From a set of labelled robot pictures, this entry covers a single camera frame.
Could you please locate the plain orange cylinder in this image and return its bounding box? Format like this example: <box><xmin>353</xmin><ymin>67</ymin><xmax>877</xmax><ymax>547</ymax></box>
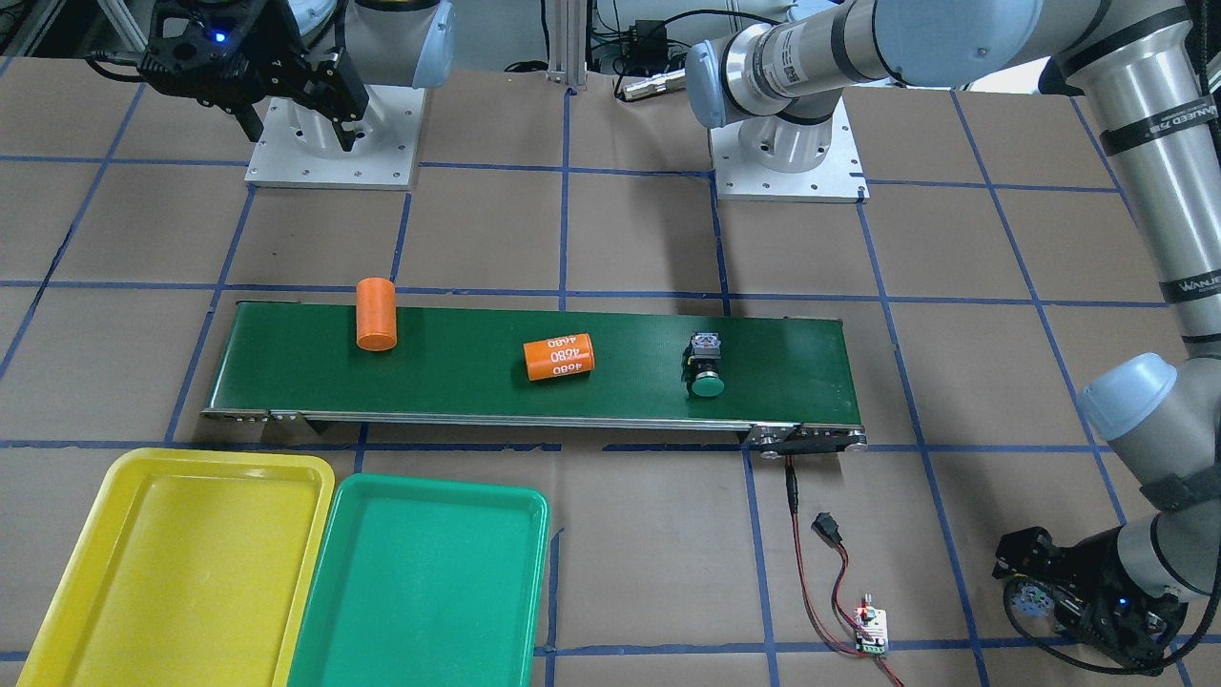
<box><xmin>355</xmin><ymin>277</ymin><xmax>398</xmax><ymax>351</ymax></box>

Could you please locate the yellow plastic tray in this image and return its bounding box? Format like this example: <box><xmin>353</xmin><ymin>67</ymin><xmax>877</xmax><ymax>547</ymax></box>
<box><xmin>18</xmin><ymin>448</ymin><xmax>336</xmax><ymax>686</ymax></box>

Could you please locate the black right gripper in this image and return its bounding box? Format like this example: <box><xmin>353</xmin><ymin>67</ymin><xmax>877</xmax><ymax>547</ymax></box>
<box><xmin>138</xmin><ymin>1</ymin><xmax>369</xmax><ymax>153</ymax></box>

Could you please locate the aluminium frame post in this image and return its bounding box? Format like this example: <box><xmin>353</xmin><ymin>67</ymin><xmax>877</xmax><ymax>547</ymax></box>
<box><xmin>542</xmin><ymin>0</ymin><xmax>593</xmax><ymax>93</ymax></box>

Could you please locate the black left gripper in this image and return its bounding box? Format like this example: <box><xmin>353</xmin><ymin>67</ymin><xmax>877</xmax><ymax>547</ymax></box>
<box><xmin>991</xmin><ymin>527</ymin><xmax>1187</xmax><ymax>669</ymax></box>

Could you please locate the small motor controller board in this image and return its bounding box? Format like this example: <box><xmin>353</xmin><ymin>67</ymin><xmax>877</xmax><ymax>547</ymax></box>
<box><xmin>853</xmin><ymin>594</ymin><xmax>889</xmax><ymax>656</ymax></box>

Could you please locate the yellow mushroom push button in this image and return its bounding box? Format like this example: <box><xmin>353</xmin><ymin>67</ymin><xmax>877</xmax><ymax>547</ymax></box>
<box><xmin>1010</xmin><ymin>577</ymin><xmax>1055</xmax><ymax>620</ymax></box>

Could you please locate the green conveyor belt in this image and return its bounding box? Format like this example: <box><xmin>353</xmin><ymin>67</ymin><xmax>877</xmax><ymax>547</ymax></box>
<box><xmin>201</xmin><ymin>301</ymin><xmax>867</xmax><ymax>455</ymax></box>

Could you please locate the green plastic tray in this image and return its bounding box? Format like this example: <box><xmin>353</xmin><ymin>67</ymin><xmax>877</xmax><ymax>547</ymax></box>
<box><xmin>288</xmin><ymin>473</ymin><xmax>549</xmax><ymax>686</ymax></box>

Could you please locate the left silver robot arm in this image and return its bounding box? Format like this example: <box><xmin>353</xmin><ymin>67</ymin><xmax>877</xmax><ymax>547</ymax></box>
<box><xmin>716</xmin><ymin>87</ymin><xmax>1183</xmax><ymax>686</ymax></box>

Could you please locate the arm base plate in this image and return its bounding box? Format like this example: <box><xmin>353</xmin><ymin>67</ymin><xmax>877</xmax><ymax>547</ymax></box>
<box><xmin>708</xmin><ymin>90</ymin><xmax>869</xmax><ymax>203</ymax></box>
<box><xmin>244</xmin><ymin>84</ymin><xmax>431</xmax><ymax>192</ymax></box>

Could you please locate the red black power cable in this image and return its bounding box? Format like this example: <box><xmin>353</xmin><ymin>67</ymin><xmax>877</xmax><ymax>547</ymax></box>
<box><xmin>784</xmin><ymin>456</ymin><xmax>907</xmax><ymax>687</ymax></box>

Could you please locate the orange cylinder with 4680 print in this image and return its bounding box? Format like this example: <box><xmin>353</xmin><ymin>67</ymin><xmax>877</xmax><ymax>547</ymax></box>
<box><xmin>523</xmin><ymin>332</ymin><xmax>596</xmax><ymax>382</ymax></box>

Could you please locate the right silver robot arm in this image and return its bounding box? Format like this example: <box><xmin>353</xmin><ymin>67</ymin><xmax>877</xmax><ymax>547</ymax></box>
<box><xmin>136</xmin><ymin>1</ymin><xmax>455</xmax><ymax>153</ymax></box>

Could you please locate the green mushroom push button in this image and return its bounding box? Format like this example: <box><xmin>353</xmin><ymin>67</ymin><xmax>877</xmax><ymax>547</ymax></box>
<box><xmin>684</xmin><ymin>331</ymin><xmax>725</xmax><ymax>397</ymax></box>

